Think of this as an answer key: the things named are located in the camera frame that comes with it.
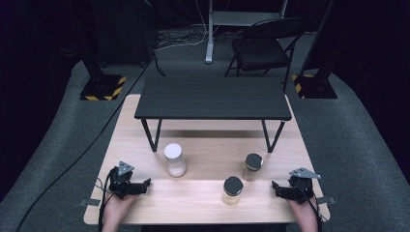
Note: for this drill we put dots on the person's right hand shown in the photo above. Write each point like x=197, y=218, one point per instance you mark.
x=304, y=216

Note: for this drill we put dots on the black folding chair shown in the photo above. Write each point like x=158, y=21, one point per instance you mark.
x=257, y=53

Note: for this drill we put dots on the black raised shelf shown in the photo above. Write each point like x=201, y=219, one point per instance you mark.
x=219, y=106

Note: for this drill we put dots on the white-lid jar of white powder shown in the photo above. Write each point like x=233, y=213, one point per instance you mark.
x=175, y=161

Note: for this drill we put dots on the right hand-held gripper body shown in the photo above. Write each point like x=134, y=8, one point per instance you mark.
x=298, y=190

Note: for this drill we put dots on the white desk frame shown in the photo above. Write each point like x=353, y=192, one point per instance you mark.
x=210, y=38

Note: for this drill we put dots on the person's left hand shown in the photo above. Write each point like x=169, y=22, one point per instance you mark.
x=117, y=211

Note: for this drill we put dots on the black stand with striped base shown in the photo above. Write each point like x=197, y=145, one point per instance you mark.
x=317, y=87
x=103, y=87

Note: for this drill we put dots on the black-lid jar of yellow powder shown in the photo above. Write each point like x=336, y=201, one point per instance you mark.
x=232, y=191

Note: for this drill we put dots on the black-lid jar of brown powder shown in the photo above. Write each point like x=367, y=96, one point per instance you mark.
x=253, y=166

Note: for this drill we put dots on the grey tape piece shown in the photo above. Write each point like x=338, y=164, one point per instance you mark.
x=90, y=202
x=328, y=200

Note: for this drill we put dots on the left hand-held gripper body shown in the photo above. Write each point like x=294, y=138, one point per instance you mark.
x=124, y=187

